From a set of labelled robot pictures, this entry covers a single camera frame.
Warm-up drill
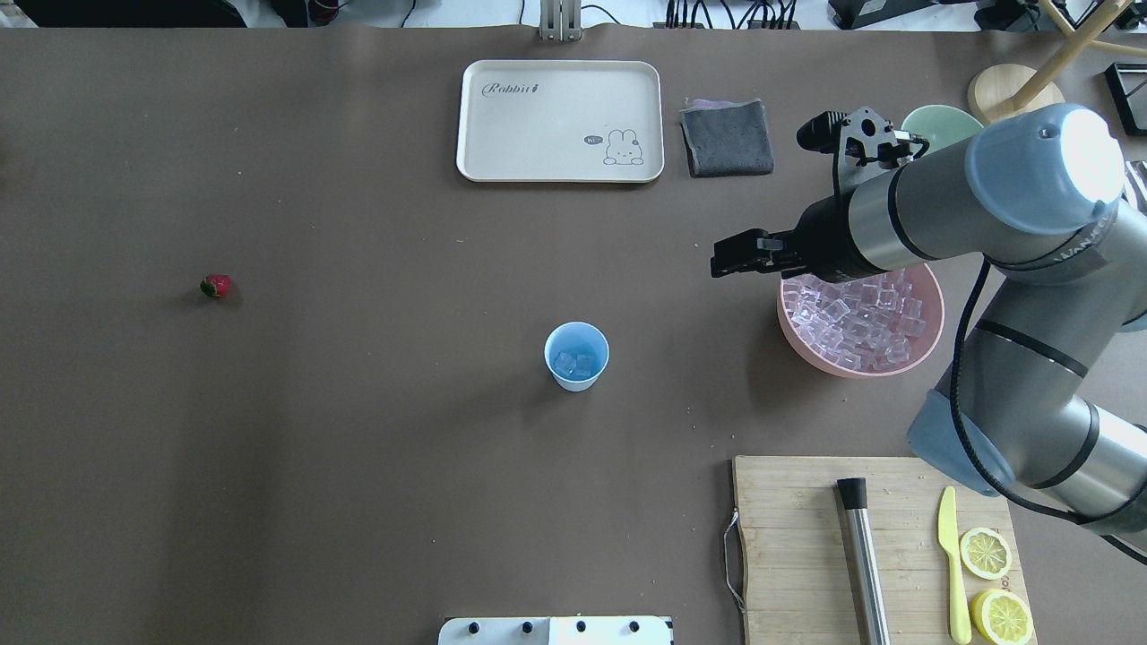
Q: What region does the steel muddler black tip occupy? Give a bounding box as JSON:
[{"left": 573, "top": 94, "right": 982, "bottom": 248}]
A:
[{"left": 836, "top": 477, "right": 892, "bottom": 644}]

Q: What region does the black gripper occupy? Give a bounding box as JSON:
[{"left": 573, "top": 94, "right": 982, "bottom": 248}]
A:
[{"left": 711, "top": 197, "right": 866, "bottom": 283}]

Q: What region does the pink bowl of ice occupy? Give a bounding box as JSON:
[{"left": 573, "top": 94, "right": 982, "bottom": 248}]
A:
[{"left": 777, "top": 265, "right": 945, "bottom": 376}]

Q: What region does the grey folded cloth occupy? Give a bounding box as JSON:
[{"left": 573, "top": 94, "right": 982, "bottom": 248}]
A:
[{"left": 679, "top": 99, "right": 775, "bottom": 178}]

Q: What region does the lemon half slice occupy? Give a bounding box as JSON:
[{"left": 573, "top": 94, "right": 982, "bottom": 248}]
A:
[
  {"left": 958, "top": 527, "right": 1014, "bottom": 581},
  {"left": 970, "top": 590, "right": 1035, "bottom": 644}
]

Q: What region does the red strawberry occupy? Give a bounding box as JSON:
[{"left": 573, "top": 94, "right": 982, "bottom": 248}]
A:
[{"left": 198, "top": 274, "right": 233, "bottom": 300}]

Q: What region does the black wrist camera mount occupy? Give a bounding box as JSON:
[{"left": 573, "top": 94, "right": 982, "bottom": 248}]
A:
[{"left": 796, "top": 107, "right": 931, "bottom": 196}]

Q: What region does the black camera cable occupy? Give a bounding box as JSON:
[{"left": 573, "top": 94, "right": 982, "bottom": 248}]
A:
[{"left": 949, "top": 255, "right": 1147, "bottom": 565}]

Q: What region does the light blue plastic cup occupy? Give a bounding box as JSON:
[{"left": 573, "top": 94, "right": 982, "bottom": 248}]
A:
[{"left": 543, "top": 320, "right": 611, "bottom": 393}]

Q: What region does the yellow plastic knife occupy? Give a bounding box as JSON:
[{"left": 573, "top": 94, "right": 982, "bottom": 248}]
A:
[{"left": 936, "top": 485, "right": 972, "bottom": 644}]

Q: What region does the wooden cup rack stand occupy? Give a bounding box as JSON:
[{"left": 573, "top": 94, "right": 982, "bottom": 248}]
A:
[{"left": 967, "top": 1, "right": 1146, "bottom": 125}]

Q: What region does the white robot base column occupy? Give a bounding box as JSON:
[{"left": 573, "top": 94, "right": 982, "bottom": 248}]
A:
[{"left": 437, "top": 615, "right": 674, "bottom": 644}]

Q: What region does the cream rabbit tray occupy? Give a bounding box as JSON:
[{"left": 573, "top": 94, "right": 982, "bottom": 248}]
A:
[{"left": 455, "top": 60, "right": 665, "bottom": 184}]

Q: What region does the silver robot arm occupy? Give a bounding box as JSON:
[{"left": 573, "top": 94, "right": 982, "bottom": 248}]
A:
[{"left": 710, "top": 103, "right": 1146, "bottom": 561}]

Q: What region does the bamboo cutting board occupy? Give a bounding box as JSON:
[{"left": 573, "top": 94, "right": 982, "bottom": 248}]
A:
[{"left": 723, "top": 454, "right": 1039, "bottom": 645}]

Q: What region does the mint green bowl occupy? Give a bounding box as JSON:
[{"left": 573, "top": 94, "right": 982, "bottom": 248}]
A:
[{"left": 902, "top": 104, "right": 984, "bottom": 151}]

